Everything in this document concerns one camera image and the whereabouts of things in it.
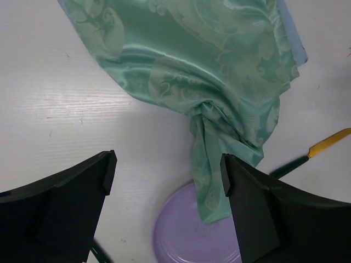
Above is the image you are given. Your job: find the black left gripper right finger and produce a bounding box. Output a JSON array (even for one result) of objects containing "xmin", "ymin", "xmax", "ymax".
[{"xmin": 220, "ymin": 154, "xmax": 350, "ymax": 262}]

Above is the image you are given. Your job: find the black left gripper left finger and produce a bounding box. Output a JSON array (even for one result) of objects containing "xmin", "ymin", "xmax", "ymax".
[{"xmin": 1, "ymin": 150, "xmax": 117, "ymax": 262}]

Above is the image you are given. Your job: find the green patterned satin cloth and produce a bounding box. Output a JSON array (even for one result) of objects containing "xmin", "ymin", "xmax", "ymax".
[{"xmin": 60, "ymin": 1, "xmax": 308, "ymax": 224}]

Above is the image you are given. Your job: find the gold fork with green handle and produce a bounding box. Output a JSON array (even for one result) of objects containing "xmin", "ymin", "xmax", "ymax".
[{"xmin": 90, "ymin": 239, "xmax": 113, "ymax": 263}]

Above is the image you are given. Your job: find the lilac plastic plate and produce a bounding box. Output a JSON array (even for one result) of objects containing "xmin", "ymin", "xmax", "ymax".
[{"xmin": 152, "ymin": 183, "xmax": 242, "ymax": 263}]

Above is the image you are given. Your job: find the gold knife with green handle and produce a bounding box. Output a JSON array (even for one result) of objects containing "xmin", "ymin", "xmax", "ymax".
[{"xmin": 269, "ymin": 128, "xmax": 350, "ymax": 179}]

